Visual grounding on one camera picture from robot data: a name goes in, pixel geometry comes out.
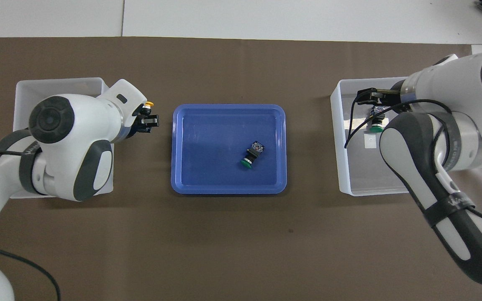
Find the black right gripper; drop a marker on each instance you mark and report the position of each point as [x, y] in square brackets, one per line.
[398, 97]

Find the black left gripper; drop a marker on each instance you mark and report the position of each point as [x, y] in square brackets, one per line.
[135, 125]

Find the yellow push button switch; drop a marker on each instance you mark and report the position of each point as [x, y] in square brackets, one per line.
[149, 103]

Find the green push button switch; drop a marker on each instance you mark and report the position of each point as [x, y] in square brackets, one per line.
[252, 154]
[377, 123]

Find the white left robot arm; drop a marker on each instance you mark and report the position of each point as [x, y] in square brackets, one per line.
[82, 125]

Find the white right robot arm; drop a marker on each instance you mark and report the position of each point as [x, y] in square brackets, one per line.
[454, 96]

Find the small white paper sticker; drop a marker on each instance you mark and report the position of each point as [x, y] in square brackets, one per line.
[369, 142]

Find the blue plastic tray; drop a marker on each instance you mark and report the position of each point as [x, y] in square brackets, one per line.
[207, 167]

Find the translucent white plastic box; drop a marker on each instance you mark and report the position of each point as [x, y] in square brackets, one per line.
[57, 85]
[349, 175]

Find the brown paper table mat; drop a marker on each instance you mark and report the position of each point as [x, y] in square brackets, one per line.
[232, 242]

